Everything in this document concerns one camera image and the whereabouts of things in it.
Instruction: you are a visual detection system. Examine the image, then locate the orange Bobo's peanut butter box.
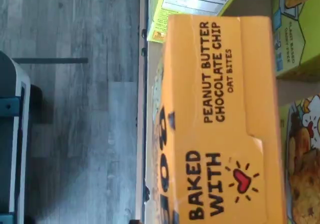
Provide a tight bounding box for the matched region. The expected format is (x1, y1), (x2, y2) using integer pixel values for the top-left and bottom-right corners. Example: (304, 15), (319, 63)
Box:
(149, 14), (288, 224)

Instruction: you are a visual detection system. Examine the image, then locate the black metal shelf rack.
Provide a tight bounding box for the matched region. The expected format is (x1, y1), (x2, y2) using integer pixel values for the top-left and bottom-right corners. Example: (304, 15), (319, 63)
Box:
(136, 0), (151, 224)

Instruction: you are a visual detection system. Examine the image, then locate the green cookie box lower right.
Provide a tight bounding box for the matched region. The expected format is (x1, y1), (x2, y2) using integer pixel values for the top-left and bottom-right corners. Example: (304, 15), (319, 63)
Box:
(276, 96), (320, 224)

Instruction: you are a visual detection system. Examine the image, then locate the dark metal floor bar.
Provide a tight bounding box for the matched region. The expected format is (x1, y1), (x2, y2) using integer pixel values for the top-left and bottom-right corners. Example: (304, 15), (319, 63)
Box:
(12, 57), (89, 64)

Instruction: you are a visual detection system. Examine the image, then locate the white-edged dark cart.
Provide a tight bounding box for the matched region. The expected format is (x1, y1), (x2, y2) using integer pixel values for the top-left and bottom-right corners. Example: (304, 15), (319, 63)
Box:
(0, 50), (32, 224)

